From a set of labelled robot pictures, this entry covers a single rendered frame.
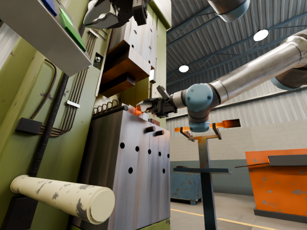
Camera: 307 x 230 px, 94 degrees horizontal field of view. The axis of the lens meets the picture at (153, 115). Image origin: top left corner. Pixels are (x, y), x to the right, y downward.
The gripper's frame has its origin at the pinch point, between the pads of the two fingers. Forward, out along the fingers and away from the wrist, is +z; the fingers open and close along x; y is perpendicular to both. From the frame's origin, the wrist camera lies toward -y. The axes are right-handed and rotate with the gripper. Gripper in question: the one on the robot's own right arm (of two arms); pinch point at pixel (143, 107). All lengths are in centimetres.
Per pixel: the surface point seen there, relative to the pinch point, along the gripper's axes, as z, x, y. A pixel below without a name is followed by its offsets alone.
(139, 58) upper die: 2.7, -4.6, -33.1
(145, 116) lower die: 2.7, 5.0, 3.0
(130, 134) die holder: -3.4, -10.6, 18.2
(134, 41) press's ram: 2.7, -9.4, -42.7
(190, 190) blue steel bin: 128, 337, 68
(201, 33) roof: 86, 469, -621
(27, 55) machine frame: 61, -48, -34
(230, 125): -34, 41, 4
